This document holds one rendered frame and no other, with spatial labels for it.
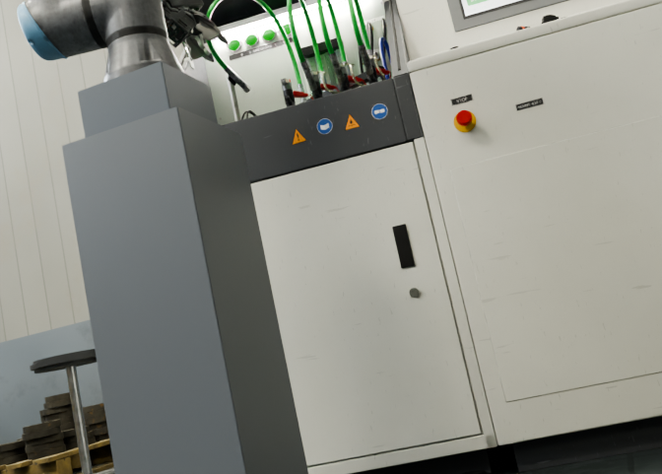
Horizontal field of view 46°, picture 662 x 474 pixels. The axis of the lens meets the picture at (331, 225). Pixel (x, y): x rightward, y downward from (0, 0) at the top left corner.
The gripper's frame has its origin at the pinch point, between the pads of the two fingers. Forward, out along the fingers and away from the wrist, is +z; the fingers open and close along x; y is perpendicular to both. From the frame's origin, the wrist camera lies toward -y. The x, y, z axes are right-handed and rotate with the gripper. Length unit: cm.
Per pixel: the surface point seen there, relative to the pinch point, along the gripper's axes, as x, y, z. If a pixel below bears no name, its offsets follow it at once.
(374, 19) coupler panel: 11, -48, 31
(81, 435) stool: -164, 37, 51
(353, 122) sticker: 26.4, 21.6, 35.3
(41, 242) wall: -358, -150, -14
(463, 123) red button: 46, 22, 53
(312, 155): 16.3, 28.5, 33.0
